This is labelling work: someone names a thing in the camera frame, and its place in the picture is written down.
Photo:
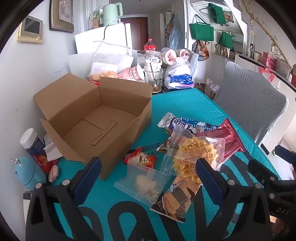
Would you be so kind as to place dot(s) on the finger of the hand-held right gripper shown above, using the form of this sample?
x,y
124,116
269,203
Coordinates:
x,y
286,154
262,172

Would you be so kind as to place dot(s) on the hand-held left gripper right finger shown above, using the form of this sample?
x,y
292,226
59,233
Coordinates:
x,y
208,183

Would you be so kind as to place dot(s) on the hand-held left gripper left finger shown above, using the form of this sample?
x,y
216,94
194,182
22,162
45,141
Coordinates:
x,y
90,180

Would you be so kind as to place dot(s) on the clear packet yellow noodle crisps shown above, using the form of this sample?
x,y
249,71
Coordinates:
x,y
192,153

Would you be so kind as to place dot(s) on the brown seaweed roll packet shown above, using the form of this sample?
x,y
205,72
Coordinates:
x,y
175,201

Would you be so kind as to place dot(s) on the dark red snack packet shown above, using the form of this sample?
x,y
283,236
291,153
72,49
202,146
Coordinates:
x,y
229,150
232,132

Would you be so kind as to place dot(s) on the clear zip bag white pieces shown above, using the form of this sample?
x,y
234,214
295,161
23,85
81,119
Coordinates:
x,y
143,183

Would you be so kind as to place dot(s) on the red cartoon snack packet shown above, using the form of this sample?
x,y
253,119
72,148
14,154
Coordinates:
x,y
141,158

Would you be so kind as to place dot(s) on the small brown red packet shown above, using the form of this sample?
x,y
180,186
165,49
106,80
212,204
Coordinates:
x,y
165,146

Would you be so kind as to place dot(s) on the blue white snack packet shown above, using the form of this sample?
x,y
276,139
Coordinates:
x,y
185,122

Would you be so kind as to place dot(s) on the blue tube white cap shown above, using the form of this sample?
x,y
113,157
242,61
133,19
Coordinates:
x,y
32,143

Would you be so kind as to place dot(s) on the brown cardboard box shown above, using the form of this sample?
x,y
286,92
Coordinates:
x,y
69,99

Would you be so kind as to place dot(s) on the clear bag of snacks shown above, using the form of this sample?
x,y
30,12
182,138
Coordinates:
x,y
211,89

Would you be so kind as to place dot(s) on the white crumpled paper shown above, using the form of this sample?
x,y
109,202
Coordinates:
x,y
52,149

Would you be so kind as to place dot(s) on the red gold packet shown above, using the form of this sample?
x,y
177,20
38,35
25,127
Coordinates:
x,y
44,162

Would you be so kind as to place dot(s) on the blue round toy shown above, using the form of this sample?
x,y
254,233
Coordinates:
x,y
29,172

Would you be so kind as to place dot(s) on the grey leaf pattern chair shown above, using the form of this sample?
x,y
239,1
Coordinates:
x,y
249,102

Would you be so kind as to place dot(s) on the teal foam mat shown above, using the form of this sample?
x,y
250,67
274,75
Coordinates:
x,y
185,102

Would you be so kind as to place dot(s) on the red plastic packet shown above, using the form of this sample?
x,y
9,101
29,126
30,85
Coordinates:
x,y
94,81

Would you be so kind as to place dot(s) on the blue tissue pack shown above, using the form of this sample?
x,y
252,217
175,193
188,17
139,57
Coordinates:
x,y
181,80

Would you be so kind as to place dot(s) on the clear bag of chips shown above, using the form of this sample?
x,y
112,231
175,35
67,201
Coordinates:
x,y
104,73

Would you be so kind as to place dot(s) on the metal spoon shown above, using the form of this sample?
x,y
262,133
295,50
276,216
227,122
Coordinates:
x,y
155,87

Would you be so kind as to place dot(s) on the pink instant noodle cup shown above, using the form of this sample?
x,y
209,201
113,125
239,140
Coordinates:
x,y
131,73

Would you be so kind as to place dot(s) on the white plastic bag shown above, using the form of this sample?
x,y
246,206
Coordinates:
x,y
182,68

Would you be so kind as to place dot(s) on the clear glass cup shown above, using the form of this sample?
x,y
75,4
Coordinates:
x,y
153,77

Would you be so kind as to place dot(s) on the white foam board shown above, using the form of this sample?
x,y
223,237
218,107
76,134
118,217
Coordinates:
x,y
78,62

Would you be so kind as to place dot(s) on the green tote bag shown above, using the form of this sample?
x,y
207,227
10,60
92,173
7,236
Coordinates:
x,y
217,12
226,40
201,32

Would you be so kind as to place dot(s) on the large clear plastic bag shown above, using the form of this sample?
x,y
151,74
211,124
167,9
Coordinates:
x,y
111,53

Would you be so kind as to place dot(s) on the grey pink plush toy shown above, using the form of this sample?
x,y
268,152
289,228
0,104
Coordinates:
x,y
171,56

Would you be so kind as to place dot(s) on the printed tote bag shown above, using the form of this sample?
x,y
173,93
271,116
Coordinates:
x,y
202,51

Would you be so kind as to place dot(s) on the white water bottle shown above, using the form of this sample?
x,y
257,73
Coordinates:
x,y
150,61

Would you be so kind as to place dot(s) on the cola bottle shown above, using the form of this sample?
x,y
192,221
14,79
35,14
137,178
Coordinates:
x,y
149,46

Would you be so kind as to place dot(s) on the white fridge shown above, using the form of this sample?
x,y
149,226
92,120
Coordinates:
x,y
115,34

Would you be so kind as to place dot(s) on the clear blue plastic bag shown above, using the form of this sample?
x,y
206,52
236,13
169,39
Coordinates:
x,y
177,34

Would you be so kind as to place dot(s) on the brown door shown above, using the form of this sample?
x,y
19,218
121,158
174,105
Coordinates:
x,y
138,32

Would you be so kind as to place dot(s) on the green white carton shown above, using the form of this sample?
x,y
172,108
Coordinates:
x,y
99,16

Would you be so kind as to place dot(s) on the framed picture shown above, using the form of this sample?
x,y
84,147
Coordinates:
x,y
61,16

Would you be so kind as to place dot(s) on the green electric kettle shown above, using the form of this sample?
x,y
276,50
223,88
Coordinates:
x,y
112,14

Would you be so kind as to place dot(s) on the wall intercom panel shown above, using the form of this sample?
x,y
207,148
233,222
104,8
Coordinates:
x,y
30,29

